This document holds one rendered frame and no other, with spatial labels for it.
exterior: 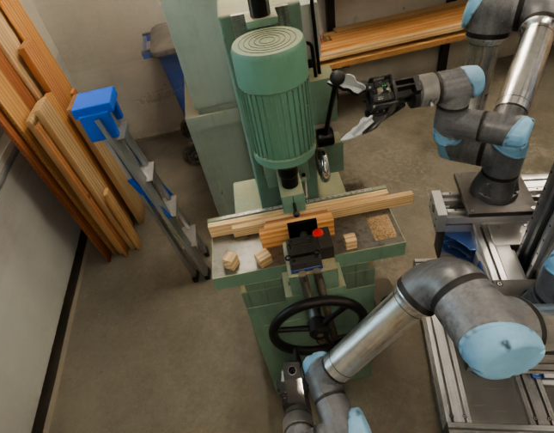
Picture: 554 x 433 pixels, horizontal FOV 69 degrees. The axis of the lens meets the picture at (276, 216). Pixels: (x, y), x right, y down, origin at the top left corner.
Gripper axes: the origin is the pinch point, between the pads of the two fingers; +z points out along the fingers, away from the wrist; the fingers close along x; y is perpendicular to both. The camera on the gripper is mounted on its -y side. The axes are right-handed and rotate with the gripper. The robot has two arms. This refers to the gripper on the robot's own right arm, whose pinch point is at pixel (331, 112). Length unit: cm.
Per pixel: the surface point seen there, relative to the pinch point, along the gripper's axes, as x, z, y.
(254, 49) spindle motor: -13.3, 15.7, 11.4
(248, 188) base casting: -3, 28, -68
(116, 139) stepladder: -35, 80, -68
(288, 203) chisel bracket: 15.1, 14.3, -25.0
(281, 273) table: 35, 20, -33
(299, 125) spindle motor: 0.8, 8.3, -2.0
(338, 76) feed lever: -4.0, -1.4, 9.5
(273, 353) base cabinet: 64, 30, -71
